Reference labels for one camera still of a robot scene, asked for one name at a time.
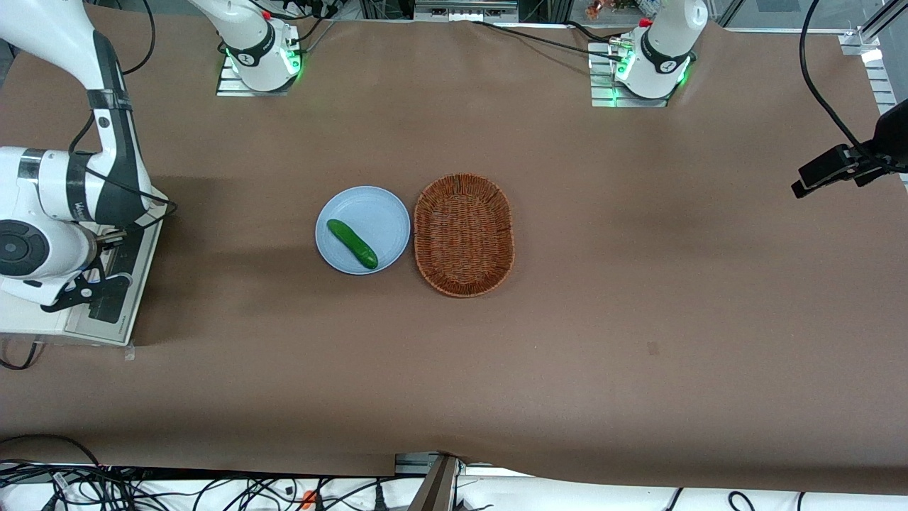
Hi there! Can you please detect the black oven power cable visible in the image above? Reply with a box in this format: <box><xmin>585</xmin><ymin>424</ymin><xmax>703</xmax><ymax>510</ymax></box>
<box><xmin>0</xmin><ymin>339</ymin><xmax>42</xmax><ymax>371</ymax></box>

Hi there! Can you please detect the brown wicker basket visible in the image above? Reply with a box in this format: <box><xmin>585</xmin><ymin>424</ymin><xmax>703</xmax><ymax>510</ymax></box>
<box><xmin>413</xmin><ymin>173</ymin><xmax>515</xmax><ymax>298</ymax></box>

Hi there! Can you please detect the green cucumber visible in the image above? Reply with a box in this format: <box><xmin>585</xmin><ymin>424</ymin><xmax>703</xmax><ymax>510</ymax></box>
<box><xmin>326</xmin><ymin>219</ymin><xmax>379</xmax><ymax>270</ymax></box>

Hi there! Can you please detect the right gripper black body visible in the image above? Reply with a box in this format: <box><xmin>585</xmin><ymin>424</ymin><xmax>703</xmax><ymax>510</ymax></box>
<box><xmin>77</xmin><ymin>234</ymin><xmax>118</xmax><ymax>283</ymax></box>

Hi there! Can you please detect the white toaster oven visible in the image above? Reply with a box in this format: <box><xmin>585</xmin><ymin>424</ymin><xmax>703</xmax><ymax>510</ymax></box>
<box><xmin>0</xmin><ymin>186</ymin><xmax>170</xmax><ymax>348</ymax></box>

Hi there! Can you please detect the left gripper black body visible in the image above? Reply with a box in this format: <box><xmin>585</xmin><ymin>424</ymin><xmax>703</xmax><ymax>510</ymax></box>
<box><xmin>871</xmin><ymin>98</ymin><xmax>908</xmax><ymax>175</ymax></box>

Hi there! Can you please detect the light blue plate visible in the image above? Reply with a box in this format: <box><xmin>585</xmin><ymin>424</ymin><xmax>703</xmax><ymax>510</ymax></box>
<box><xmin>315</xmin><ymin>186</ymin><xmax>411</xmax><ymax>275</ymax></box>

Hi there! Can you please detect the brown table cover sheet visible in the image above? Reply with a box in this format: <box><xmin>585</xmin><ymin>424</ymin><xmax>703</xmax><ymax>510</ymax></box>
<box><xmin>0</xmin><ymin>14</ymin><xmax>908</xmax><ymax>498</ymax></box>

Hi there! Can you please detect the aluminium frame profile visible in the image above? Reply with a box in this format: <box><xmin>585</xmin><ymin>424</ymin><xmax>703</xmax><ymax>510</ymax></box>
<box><xmin>414</xmin><ymin>0</ymin><xmax>519</xmax><ymax>22</ymax></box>
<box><xmin>841</xmin><ymin>0</ymin><xmax>908</xmax><ymax>114</ymax></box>
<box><xmin>395</xmin><ymin>452</ymin><xmax>462</xmax><ymax>511</ymax></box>

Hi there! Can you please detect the oven door with metal handle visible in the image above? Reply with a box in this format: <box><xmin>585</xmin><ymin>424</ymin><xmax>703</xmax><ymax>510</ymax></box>
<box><xmin>65</xmin><ymin>209</ymin><xmax>165</xmax><ymax>347</ymax></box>

